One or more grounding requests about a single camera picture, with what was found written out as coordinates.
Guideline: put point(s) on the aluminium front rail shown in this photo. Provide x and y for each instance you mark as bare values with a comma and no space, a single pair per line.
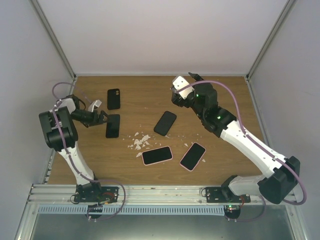
189,195

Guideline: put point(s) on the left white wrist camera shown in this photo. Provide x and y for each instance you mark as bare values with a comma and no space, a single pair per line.
94,105

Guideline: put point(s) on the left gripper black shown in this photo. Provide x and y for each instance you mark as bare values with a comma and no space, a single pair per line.
95,121

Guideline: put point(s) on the pink case phone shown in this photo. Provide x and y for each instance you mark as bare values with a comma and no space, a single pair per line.
192,157
157,155

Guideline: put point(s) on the white debris pile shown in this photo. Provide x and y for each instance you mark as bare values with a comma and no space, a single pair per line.
138,142

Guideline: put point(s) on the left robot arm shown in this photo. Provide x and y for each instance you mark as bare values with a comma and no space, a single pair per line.
60,134

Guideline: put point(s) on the pink case phone right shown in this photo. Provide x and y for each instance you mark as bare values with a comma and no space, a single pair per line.
192,157

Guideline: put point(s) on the pink case phone left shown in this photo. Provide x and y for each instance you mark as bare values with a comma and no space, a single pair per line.
157,155

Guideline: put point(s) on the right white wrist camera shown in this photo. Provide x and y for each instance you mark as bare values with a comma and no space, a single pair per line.
181,87

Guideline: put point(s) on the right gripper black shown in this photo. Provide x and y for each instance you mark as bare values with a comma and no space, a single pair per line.
177,101

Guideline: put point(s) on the black phone face down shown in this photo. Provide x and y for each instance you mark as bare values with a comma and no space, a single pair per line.
165,123

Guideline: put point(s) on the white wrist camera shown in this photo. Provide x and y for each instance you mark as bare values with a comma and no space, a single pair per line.
181,87
94,105

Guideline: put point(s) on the black phone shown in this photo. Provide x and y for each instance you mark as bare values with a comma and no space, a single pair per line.
113,126

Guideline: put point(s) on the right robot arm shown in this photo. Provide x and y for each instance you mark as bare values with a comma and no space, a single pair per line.
279,174

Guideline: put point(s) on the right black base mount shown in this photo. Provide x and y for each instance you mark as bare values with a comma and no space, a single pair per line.
218,194

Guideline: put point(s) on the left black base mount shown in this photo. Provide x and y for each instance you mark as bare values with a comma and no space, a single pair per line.
100,195

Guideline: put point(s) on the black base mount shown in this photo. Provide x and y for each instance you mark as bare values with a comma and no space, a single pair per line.
218,194
100,195

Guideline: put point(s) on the black phone case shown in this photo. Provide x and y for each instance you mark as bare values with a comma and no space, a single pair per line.
113,99

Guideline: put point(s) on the grey slotted cable duct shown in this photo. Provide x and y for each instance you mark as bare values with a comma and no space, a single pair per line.
208,210

